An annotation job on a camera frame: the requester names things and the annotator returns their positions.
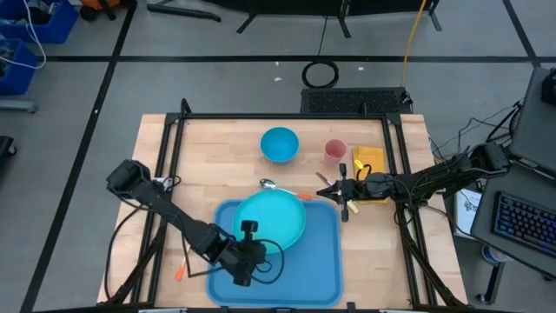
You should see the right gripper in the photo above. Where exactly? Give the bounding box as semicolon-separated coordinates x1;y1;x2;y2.
315;163;394;223

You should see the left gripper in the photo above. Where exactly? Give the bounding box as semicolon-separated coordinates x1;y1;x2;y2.
219;220;268;288

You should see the yellow-handled metal knife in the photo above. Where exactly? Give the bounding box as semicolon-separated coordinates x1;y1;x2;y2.
315;171;361;214

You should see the pink cup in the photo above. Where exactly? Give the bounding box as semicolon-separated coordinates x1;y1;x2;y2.
323;138;348;165

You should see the yellow cloth napkin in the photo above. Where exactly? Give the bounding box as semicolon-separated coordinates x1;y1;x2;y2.
352;145;389;205

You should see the teal plate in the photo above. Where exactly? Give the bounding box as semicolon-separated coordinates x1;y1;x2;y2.
232;190;308;255

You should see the orange-handled metal fork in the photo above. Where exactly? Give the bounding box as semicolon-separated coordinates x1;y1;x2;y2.
174;256;189;283

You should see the orange-handled metal spoon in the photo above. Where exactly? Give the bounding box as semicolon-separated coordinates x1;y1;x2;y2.
259;177;314;202

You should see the blue plastic tray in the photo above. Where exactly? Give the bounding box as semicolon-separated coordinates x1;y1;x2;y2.
206;198;344;310

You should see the blue ribbed bowl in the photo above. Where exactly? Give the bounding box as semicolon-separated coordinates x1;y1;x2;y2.
259;126;301;164

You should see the white printed paper sheet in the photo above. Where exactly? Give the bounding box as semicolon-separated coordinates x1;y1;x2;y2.
453;187;483;238

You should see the grey desk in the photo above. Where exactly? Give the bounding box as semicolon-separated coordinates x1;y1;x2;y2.
470;155;556;279

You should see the white and blue roll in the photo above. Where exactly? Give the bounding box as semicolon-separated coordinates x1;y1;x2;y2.
480;243;510;267

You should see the black desk stand leg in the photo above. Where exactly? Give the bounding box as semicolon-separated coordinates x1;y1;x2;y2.
474;260;506;306

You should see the backlit black keyboard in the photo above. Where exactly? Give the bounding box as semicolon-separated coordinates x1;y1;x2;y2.
490;190;556;261

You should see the black table with legs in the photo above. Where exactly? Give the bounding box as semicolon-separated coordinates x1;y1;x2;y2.
203;0;444;40

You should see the grey desk panel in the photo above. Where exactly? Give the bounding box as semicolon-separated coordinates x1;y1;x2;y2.
508;66;556;175

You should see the black pole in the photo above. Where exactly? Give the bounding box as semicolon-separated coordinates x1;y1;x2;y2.
145;3;222;23

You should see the black device on panel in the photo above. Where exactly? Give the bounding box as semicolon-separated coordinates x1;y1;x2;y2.
540;68;556;106

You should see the black rounded object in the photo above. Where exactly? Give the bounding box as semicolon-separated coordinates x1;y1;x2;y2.
0;134;18;171

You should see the grey metal bar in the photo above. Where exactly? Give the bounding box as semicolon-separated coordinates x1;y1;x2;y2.
0;98;39;115

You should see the blue storage bin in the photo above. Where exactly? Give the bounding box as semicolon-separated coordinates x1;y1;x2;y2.
0;0;80;45
0;37;40;97

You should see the orange and black object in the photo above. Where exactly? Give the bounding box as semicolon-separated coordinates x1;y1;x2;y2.
78;0;138;23

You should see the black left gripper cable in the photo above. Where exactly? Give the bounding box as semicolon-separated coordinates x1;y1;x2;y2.
254;237;287;286

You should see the black metal table frame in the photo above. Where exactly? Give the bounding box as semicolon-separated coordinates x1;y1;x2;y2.
96;97;469;310

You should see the coiled black cable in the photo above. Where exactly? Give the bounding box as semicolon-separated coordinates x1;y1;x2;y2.
301;15;341;90

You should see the black arm base cable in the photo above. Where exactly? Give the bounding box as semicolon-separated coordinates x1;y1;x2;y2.
103;203;147;302

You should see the yellow cable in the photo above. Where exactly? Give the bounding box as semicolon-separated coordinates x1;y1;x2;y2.
399;0;429;88

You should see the white cable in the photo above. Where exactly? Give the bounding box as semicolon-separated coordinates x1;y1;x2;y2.
0;0;48;71

